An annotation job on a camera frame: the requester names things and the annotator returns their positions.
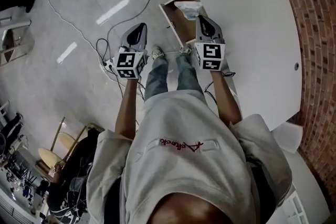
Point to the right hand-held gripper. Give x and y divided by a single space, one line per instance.
211 56

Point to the wooden stools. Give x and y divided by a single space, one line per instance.
50 154

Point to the person's shoe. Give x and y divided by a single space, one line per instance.
158 52
186 49

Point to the person's light grey shirt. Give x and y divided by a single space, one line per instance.
183 165

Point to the white plastic bag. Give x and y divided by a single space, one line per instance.
189 9

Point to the black equipment pile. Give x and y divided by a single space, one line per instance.
73 178

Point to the person's leg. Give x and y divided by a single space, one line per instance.
157 78
187 73

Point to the person's left shoe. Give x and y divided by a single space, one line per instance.
158 52

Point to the wooden drawer with white front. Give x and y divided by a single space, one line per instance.
181 26

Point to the person's right leg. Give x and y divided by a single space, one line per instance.
187 73

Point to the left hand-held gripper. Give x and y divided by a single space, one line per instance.
126 63

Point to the white power strip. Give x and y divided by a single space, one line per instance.
107 65

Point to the person's right shoe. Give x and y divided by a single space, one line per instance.
186 49

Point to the white desk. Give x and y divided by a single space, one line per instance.
249 34

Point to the white chair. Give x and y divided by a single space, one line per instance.
287 137

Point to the person's left forearm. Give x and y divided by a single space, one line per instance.
127 107

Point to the person's left leg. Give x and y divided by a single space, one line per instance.
157 78

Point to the person's right forearm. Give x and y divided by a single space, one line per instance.
225 97

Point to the person's chin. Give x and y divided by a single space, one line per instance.
191 209

